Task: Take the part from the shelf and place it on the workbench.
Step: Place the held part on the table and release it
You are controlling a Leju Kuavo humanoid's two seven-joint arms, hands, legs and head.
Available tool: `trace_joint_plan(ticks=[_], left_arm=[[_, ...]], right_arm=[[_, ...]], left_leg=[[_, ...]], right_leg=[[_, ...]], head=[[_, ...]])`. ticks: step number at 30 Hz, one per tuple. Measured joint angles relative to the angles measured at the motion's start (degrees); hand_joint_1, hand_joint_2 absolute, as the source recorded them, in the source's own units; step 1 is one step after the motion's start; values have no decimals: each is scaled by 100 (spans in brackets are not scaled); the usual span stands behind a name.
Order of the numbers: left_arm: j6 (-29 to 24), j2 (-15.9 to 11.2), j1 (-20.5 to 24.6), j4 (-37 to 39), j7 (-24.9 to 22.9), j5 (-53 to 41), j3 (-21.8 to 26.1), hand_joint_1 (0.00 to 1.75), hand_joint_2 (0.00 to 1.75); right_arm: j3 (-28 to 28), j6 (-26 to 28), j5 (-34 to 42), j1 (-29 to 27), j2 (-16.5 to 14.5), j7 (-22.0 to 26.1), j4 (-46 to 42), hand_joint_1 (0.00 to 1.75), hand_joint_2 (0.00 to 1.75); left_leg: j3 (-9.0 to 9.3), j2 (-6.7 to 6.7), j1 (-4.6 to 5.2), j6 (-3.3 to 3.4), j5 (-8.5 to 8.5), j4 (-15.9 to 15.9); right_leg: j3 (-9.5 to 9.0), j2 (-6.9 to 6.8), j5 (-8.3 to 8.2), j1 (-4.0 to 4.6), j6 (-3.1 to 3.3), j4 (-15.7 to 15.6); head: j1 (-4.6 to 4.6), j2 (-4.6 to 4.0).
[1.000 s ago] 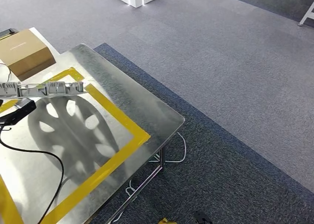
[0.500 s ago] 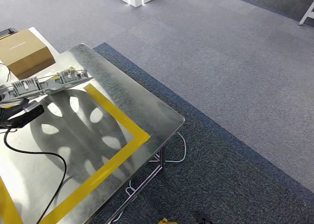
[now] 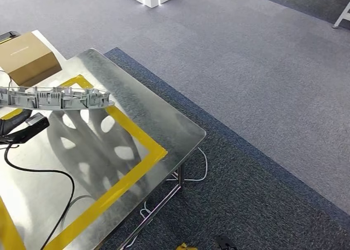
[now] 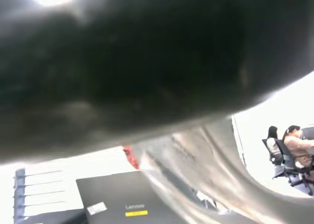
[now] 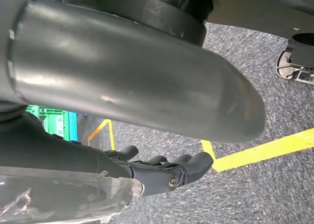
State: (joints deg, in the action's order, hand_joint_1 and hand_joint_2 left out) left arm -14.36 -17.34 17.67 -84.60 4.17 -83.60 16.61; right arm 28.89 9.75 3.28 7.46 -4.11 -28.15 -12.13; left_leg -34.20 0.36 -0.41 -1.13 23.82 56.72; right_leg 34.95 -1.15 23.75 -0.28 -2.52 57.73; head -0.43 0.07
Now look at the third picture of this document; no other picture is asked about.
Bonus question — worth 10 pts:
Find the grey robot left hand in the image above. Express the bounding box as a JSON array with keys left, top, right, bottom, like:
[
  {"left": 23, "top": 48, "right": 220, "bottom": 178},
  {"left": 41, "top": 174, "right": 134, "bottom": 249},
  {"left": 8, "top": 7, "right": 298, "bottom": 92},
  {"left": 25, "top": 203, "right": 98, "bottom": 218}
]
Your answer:
[{"left": 0, "top": 108, "right": 33, "bottom": 137}]

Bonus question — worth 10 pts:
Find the silver plastic wheel cover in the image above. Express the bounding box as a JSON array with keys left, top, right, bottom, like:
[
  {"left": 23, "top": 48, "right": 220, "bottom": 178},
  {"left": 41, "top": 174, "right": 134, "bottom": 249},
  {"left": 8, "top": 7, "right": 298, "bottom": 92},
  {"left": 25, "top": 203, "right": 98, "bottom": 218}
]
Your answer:
[{"left": 0, "top": 84, "right": 115, "bottom": 112}]

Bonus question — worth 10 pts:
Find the steel workbench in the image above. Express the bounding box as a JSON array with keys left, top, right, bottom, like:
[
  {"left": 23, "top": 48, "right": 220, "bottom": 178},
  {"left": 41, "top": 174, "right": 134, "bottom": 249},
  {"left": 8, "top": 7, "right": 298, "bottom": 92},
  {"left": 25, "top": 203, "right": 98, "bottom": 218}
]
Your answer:
[{"left": 0, "top": 47, "right": 207, "bottom": 250}]

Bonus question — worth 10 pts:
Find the brown cardboard box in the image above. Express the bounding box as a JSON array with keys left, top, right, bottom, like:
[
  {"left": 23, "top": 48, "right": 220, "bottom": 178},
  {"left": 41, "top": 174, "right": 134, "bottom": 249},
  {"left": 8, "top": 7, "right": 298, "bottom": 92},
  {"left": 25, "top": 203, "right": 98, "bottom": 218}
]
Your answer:
[{"left": 0, "top": 31, "right": 63, "bottom": 87}]

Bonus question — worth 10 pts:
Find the flat black device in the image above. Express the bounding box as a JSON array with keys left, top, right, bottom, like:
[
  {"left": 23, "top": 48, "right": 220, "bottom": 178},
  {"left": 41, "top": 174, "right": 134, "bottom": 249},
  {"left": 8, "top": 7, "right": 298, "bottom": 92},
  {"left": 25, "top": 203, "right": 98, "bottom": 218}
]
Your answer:
[{"left": 0, "top": 31, "right": 21, "bottom": 45}]

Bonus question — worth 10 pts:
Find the wide yellow marking tape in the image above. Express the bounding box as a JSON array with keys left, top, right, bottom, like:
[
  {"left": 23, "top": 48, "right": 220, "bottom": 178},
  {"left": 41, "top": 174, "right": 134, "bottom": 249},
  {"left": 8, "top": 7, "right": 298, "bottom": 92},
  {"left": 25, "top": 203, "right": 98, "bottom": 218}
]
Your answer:
[{"left": 0, "top": 74, "right": 168, "bottom": 250}]

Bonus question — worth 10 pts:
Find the black left wrist camera bracket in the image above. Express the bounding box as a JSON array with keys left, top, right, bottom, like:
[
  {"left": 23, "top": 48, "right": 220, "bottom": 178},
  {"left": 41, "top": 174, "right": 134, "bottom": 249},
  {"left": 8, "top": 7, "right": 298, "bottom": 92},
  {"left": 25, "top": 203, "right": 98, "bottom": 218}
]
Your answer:
[{"left": 0, "top": 114, "right": 51, "bottom": 146}]

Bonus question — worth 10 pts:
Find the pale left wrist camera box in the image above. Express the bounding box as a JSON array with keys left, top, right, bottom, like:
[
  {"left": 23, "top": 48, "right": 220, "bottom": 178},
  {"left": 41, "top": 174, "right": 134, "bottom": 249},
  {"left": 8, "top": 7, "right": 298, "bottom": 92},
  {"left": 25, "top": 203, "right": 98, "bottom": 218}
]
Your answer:
[{"left": 24, "top": 112, "right": 46, "bottom": 126}]

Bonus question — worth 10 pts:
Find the black camera cable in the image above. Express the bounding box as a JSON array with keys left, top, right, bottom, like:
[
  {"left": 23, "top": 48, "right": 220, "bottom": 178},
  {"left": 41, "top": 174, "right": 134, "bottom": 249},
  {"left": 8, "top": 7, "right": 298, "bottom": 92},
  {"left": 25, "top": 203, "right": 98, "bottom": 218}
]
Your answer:
[{"left": 3, "top": 142, "right": 75, "bottom": 250}]

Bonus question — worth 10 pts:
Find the yellow floor tape frame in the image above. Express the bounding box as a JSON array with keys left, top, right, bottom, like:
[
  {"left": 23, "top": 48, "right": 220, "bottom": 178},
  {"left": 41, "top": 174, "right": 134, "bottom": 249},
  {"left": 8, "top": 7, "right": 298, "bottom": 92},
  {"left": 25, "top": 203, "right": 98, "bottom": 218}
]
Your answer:
[{"left": 174, "top": 242, "right": 198, "bottom": 250}]

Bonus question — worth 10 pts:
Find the white table frame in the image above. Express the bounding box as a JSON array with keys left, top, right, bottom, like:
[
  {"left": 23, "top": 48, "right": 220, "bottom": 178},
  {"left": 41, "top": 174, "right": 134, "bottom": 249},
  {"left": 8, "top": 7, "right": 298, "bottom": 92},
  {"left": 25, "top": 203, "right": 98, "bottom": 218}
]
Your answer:
[{"left": 331, "top": 1, "right": 350, "bottom": 30}]

